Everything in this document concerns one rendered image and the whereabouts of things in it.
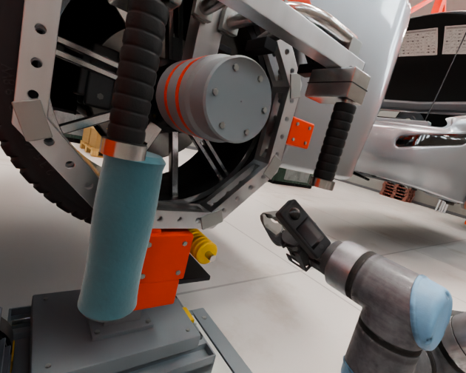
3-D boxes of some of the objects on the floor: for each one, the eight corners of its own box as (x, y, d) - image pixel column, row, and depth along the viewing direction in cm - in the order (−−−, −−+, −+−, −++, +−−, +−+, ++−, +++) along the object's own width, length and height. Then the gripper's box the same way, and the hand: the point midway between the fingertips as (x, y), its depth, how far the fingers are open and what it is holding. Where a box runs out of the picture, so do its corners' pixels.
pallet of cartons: (137, 155, 553) (140, 135, 546) (160, 165, 501) (164, 143, 494) (74, 146, 464) (78, 123, 457) (94, 158, 411) (98, 131, 404)
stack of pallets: (412, 203, 1224) (419, 185, 1210) (405, 202, 1173) (413, 183, 1159) (385, 195, 1312) (391, 178, 1298) (379, 194, 1261) (385, 176, 1247)
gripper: (328, 293, 52) (257, 243, 68) (356, 260, 54) (281, 220, 71) (318, 266, 47) (245, 220, 63) (349, 232, 50) (271, 196, 66)
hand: (264, 214), depth 65 cm, fingers closed
